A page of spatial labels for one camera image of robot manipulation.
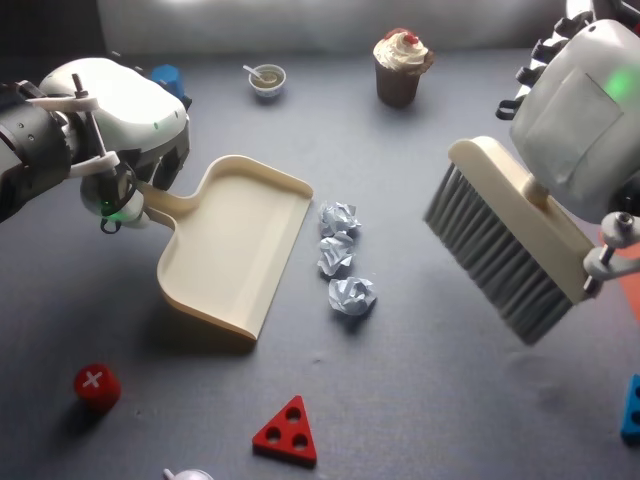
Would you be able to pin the red cylinder block white cross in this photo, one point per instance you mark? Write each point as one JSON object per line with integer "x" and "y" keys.
{"x": 95, "y": 385}

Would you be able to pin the small white teacup blue print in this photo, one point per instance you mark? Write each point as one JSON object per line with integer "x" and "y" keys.
{"x": 187, "y": 474}

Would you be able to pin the orange foam block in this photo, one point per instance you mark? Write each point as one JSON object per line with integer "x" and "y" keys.
{"x": 632, "y": 300}

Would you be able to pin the blue prism block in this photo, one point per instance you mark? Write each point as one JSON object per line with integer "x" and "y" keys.
{"x": 167, "y": 80}

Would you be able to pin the white padded backdrop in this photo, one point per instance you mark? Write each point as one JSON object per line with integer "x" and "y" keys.
{"x": 300, "y": 25}

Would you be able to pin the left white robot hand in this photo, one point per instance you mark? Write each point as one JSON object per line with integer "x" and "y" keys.
{"x": 130, "y": 105}

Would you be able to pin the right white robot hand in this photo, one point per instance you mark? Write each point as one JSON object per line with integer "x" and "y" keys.
{"x": 575, "y": 125}

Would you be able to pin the red triangle block three holes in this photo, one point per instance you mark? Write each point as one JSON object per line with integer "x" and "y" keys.
{"x": 282, "y": 445}

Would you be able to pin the grey table cloth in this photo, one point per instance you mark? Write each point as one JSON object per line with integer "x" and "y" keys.
{"x": 450, "y": 400}

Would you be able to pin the white paper ball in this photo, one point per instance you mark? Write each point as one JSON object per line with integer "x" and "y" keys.
{"x": 337, "y": 217}
{"x": 350, "y": 295}
{"x": 335, "y": 255}

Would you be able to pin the toy cupcake with cream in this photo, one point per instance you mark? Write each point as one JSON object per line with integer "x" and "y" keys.
{"x": 400, "y": 75}

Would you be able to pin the cream plastic dustpan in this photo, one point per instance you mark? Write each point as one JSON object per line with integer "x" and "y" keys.
{"x": 235, "y": 240}

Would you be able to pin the blue triangle block with holes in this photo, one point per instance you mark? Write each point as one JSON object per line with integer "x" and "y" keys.
{"x": 632, "y": 415}

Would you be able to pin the small bowl with spoon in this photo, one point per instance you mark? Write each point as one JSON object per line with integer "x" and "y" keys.
{"x": 267, "y": 82}

